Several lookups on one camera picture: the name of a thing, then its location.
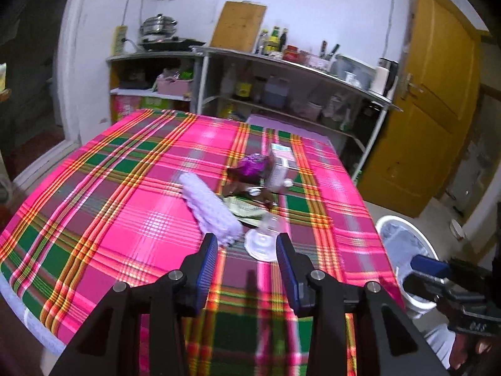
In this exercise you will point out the oil bottle yellow label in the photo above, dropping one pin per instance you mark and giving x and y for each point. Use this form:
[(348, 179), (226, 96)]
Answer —
[(242, 88)]

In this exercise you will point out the large white foam net sleeve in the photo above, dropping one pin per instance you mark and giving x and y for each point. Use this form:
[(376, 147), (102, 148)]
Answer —
[(211, 207)]

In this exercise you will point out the yellowish power strip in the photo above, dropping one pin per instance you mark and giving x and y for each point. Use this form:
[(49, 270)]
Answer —
[(119, 41)]

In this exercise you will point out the dark sauce bottle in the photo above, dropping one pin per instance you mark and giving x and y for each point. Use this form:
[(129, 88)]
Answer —
[(283, 41)]

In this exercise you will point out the translucent white bin liner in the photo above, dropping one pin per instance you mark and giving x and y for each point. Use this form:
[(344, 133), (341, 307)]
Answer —
[(403, 246)]

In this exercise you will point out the white black electric kettle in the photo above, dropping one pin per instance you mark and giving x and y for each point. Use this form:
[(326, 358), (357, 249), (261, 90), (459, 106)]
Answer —
[(381, 78)]

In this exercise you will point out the translucent white bottle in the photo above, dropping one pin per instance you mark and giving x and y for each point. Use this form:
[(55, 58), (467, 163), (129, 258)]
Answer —
[(227, 82)]

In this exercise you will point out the green snack packet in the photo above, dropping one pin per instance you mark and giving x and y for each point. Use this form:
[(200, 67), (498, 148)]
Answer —
[(242, 209)]

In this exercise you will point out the pink plastic basket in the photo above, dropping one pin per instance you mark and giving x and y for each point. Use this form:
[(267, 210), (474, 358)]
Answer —
[(174, 86)]

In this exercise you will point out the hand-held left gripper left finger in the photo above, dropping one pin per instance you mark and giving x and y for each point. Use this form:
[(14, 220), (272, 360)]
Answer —
[(205, 270)]

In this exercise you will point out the white round trash bin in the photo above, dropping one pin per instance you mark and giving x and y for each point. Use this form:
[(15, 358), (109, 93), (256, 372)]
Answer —
[(385, 221)]

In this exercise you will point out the dark brown wrapper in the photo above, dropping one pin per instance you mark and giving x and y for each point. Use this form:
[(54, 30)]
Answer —
[(270, 196)]

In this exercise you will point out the brown pink carton box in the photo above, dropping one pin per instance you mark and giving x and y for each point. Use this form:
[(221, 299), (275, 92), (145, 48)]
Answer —
[(282, 164)]

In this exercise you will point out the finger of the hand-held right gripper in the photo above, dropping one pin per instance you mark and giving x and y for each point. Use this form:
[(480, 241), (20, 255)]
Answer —
[(430, 264), (422, 286)]

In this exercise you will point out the green bottle yellow label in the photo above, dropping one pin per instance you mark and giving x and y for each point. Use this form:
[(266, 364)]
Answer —
[(275, 41)]

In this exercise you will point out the purple foil wrapper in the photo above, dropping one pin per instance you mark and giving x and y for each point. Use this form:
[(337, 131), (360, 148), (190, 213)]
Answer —
[(252, 164)]

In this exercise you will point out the large white shelf unit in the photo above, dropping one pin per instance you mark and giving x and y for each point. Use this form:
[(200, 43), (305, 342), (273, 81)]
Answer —
[(274, 56)]

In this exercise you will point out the crumpled plastic bags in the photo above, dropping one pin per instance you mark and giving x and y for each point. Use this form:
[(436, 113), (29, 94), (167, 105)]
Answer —
[(336, 109)]

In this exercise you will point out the yellow wooden door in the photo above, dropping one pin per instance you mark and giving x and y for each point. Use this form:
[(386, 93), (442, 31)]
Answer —
[(422, 125)]

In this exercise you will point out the clear small bottle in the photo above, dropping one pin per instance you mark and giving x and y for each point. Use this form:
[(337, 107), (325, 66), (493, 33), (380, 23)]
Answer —
[(264, 45)]

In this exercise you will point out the small white shelf unit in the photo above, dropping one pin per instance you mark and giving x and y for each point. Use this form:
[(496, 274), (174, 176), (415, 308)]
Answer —
[(137, 56)]

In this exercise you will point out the red lidded jar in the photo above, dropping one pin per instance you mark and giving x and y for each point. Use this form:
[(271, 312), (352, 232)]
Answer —
[(291, 53)]

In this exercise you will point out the clear plastic cup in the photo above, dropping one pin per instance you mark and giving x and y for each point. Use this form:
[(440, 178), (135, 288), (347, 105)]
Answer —
[(262, 243)]

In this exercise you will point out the black induction cooker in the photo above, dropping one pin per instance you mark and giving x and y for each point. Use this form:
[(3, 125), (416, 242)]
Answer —
[(172, 43)]

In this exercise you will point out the wooden cutting board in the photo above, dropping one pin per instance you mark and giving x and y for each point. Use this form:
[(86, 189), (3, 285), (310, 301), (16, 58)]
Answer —
[(238, 27)]

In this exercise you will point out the metal steamer pot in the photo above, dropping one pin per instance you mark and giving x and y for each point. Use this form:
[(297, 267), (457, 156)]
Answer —
[(156, 25)]

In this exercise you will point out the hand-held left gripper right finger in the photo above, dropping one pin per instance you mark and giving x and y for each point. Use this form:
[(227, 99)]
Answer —
[(287, 274)]

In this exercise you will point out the white lidded tub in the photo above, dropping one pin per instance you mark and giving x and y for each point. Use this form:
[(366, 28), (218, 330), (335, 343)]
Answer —
[(313, 110)]

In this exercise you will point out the white bowl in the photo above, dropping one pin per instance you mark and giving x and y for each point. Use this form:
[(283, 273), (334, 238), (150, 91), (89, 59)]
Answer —
[(457, 230)]

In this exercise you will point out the person's right hand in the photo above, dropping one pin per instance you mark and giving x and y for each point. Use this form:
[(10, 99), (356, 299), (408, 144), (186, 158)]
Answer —
[(475, 350)]

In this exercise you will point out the pink utensil holder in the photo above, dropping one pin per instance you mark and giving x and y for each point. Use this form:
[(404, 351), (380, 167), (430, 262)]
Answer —
[(315, 62)]

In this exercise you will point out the clear plastic container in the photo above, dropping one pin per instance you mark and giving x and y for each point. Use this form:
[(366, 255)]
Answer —
[(352, 70)]

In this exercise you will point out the pink plaid tablecloth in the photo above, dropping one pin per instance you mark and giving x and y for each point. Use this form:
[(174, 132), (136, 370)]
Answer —
[(137, 203)]

